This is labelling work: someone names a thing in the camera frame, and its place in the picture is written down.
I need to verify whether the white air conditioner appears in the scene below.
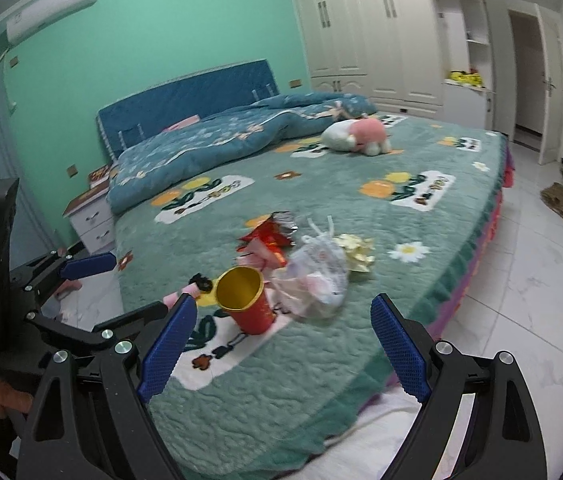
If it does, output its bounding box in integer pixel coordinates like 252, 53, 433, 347
0, 0, 100, 53

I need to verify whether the pink and white plush toy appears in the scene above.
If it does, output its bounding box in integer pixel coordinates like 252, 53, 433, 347
321, 116, 393, 157

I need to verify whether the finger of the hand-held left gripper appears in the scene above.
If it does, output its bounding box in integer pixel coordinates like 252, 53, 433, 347
26, 301, 170, 353
9, 251, 118, 293

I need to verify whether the white open shelf unit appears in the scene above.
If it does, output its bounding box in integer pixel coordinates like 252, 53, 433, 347
431, 0, 497, 133

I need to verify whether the pink pillow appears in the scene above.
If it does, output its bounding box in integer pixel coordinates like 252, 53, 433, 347
162, 116, 201, 133

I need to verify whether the blue padded headboard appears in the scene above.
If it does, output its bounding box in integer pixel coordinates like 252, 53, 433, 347
96, 58, 282, 163

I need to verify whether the red box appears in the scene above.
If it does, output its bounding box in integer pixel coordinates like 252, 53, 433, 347
88, 165, 112, 191

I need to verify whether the red cup with gold inside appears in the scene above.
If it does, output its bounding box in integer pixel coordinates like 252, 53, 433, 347
214, 266, 275, 336

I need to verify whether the clear plastic bag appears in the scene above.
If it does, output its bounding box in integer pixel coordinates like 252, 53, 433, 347
272, 215, 349, 321

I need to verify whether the cream wardrobe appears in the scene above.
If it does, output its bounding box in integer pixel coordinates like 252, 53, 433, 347
284, 0, 445, 108

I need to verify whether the white elastic bed sheet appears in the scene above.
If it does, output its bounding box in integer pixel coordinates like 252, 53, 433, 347
242, 390, 435, 480

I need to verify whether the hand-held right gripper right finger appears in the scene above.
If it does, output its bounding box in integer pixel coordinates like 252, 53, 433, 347
370, 294, 549, 480

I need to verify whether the yellow toy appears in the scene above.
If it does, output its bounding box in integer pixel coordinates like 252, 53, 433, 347
444, 69, 485, 88

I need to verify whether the small pink and black item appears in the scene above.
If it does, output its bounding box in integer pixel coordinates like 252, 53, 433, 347
163, 273, 215, 311

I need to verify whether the pink ruffled bed skirt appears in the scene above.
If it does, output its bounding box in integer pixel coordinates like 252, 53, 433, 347
481, 160, 517, 241

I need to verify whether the white door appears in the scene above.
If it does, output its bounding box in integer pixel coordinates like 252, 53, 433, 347
536, 5, 562, 166

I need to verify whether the brown doormat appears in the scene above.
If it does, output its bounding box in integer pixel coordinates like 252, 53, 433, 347
540, 182, 563, 223

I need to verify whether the white nightstand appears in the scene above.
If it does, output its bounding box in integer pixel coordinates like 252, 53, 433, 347
63, 180, 117, 253

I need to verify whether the red foil wrapper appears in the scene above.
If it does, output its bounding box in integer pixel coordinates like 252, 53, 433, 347
236, 211, 297, 266

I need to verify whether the blue floral quilt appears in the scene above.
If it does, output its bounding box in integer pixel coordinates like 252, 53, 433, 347
106, 91, 377, 216

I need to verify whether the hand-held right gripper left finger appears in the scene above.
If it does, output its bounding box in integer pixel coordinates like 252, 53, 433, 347
14, 294, 198, 480

